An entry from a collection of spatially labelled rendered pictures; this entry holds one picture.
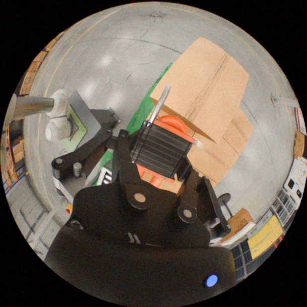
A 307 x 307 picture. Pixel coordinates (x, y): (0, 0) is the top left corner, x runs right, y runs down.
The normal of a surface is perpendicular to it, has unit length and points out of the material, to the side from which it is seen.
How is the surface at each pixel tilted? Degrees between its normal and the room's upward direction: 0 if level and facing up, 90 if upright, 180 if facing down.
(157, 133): 0
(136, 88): 0
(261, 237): 90
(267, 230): 90
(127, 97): 0
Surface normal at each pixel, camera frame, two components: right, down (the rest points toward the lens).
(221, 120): -0.07, 0.34
